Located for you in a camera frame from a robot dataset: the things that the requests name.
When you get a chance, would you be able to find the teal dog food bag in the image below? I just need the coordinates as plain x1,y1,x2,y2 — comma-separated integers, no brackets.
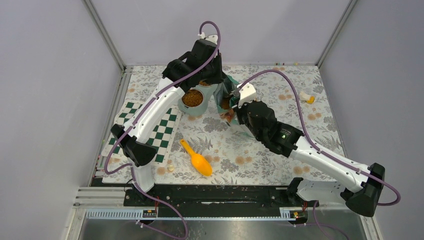
213,75,254,138

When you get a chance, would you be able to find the yellow plastic scoop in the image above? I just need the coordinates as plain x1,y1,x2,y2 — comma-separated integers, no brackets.
180,139,213,177

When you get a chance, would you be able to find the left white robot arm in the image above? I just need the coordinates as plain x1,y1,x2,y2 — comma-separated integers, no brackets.
110,37,225,206

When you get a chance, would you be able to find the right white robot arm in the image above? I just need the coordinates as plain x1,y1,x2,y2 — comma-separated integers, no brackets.
232,101,386,217

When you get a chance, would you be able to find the teal double pet bowl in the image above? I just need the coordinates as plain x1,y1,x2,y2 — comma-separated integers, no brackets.
177,81,218,117

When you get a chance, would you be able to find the floral tablecloth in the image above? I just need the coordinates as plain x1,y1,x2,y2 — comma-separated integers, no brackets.
123,65,344,186

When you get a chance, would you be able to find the white yellow small toy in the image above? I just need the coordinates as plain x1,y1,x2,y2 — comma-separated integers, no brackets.
298,91,315,104

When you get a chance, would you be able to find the green white checkered mat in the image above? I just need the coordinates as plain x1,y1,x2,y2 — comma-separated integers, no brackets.
100,100,182,164

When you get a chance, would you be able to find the small cream round piece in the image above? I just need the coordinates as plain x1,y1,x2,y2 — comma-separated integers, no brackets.
167,164,175,173

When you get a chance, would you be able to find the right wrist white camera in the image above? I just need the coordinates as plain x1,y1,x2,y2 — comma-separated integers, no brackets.
233,83,257,108

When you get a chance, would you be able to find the wrist white camera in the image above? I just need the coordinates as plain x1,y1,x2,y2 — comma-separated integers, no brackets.
233,83,257,108
198,32,219,45

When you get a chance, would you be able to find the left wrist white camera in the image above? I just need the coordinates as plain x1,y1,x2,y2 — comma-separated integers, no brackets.
198,32,219,45

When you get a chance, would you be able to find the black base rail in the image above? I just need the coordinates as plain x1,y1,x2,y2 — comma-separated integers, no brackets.
123,184,316,218

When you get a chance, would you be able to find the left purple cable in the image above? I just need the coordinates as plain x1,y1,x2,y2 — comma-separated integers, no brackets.
103,20,190,240

